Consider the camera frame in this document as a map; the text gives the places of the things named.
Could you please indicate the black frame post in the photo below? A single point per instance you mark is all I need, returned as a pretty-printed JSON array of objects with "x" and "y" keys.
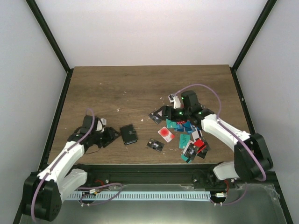
[
  {"x": 254, "y": 33},
  {"x": 48, "y": 33}
]

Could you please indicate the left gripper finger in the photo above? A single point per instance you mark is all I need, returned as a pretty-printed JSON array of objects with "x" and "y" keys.
[
  {"x": 107, "y": 141},
  {"x": 112, "y": 133}
]

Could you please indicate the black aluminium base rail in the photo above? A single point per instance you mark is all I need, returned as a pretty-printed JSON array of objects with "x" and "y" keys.
[{"x": 146, "y": 174}]

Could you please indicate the teal VIP card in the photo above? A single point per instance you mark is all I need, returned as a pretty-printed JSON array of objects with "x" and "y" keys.
[{"x": 184, "y": 139}]

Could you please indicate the black VIP card right pile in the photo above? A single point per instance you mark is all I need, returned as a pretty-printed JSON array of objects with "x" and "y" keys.
[{"x": 190, "y": 152}]

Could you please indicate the right black frame post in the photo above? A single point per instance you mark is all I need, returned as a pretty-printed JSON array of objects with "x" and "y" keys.
[{"x": 254, "y": 33}]

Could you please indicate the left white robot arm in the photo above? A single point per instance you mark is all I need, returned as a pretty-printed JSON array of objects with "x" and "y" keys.
[{"x": 45, "y": 191}]

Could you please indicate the teal card upper pile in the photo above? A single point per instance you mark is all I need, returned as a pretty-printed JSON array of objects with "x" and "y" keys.
[{"x": 171, "y": 124}]

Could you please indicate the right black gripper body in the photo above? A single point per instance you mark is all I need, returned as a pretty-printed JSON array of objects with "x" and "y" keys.
[{"x": 178, "y": 116}]

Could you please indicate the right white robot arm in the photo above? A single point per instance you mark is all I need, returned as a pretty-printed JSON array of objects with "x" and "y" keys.
[{"x": 251, "y": 156}]

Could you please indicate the red card right pile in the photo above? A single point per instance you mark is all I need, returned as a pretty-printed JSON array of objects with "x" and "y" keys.
[{"x": 200, "y": 144}]

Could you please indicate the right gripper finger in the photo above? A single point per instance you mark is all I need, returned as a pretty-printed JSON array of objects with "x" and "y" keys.
[
  {"x": 158, "y": 118},
  {"x": 161, "y": 110}
]

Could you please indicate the black leather card holder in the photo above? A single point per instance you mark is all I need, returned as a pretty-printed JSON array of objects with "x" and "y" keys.
[{"x": 128, "y": 134}]

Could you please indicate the light blue cable duct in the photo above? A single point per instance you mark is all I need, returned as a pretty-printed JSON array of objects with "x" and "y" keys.
[{"x": 144, "y": 196}]

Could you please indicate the white card red circle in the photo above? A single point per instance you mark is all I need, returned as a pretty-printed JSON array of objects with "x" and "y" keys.
[{"x": 166, "y": 134}]

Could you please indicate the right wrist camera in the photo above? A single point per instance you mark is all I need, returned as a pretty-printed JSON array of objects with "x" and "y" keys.
[{"x": 175, "y": 101}]

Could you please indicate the left black frame post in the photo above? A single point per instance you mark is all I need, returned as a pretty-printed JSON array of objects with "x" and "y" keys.
[{"x": 48, "y": 33}]

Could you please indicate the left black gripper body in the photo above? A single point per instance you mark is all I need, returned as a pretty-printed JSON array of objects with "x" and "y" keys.
[{"x": 99, "y": 140}]

